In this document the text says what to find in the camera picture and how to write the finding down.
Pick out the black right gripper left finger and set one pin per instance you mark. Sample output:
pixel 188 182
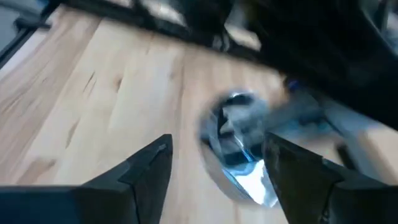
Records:
pixel 93 202

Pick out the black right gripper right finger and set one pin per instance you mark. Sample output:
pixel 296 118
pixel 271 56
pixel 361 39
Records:
pixel 311 193

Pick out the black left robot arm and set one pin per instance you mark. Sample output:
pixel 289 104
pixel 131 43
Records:
pixel 205 18

